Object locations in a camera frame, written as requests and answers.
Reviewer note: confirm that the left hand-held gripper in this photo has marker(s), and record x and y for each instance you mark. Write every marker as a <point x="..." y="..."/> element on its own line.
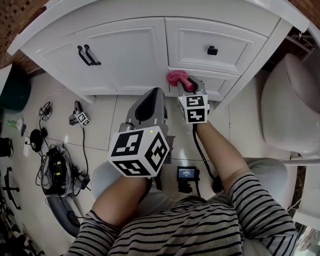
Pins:
<point x="135" y="147"/>

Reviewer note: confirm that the pink cloth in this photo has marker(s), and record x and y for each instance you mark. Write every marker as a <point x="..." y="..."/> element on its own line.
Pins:
<point x="176" y="77"/>

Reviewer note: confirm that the white sink cabinet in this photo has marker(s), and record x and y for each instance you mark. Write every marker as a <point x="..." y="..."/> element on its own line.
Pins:
<point x="125" y="50"/>

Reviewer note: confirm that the black chair base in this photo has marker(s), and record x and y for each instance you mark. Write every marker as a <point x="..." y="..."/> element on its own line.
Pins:
<point x="10" y="188"/>

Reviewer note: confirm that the dark green bin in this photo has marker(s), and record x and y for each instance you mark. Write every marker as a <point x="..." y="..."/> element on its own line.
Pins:
<point x="15" y="95"/>

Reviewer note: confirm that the small black screen device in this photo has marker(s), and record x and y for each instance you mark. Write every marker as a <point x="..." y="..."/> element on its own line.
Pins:
<point x="186" y="173"/>

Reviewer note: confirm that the person's right forearm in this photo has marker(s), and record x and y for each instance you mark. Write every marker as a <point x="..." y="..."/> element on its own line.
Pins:
<point x="220" y="155"/>

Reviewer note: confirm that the black headset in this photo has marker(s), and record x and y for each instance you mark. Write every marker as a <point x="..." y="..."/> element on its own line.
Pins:
<point x="36" y="140"/>

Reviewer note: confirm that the white toilet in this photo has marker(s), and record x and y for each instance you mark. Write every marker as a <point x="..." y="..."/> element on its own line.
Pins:
<point x="282" y="105"/>

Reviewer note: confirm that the black square cabinet knob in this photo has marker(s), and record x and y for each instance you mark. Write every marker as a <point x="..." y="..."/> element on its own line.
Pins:
<point x="212" y="50"/>

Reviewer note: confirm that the spare small grey gripper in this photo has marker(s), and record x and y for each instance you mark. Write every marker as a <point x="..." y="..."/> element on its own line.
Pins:
<point x="45" y="111"/>

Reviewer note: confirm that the grey striped shirt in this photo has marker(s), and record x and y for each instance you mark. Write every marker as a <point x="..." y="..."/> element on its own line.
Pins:
<point x="190" y="230"/>

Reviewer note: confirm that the person's left forearm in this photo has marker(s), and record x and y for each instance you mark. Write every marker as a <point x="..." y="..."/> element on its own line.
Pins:
<point x="120" y="200"/>

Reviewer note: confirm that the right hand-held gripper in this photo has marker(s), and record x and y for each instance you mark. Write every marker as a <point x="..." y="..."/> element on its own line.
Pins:
<point x="196" y="110"/>

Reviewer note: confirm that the white rack frame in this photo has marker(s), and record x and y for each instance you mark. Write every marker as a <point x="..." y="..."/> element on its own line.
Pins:
<point x="307" y="187"/>

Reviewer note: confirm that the grey case lid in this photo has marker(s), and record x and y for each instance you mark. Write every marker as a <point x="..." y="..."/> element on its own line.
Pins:
<point x="62" y="212"/>

